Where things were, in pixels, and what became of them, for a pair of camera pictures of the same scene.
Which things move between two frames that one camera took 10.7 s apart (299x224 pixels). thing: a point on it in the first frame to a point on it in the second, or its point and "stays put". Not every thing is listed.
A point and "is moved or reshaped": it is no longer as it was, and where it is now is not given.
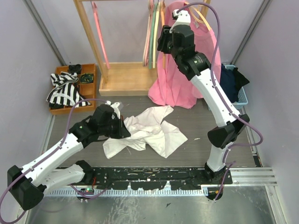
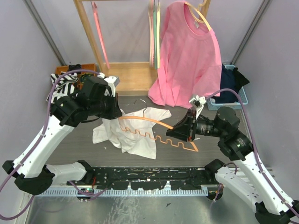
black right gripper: x=161 y=40 to x=183 y=128
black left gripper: x=123 y=132 to x=117 y=111
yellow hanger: x=163 y=23 to x=158 y=38
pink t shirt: x=169 y=87 stays put
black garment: x=240 y=80 stays put
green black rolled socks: x=87 y=78 stays put
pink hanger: x=101 y=35 stays put
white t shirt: x=146 y=128 is moved or reshaped
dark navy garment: x=228 y=83 stays put
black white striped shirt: x=65 y=92 stays put
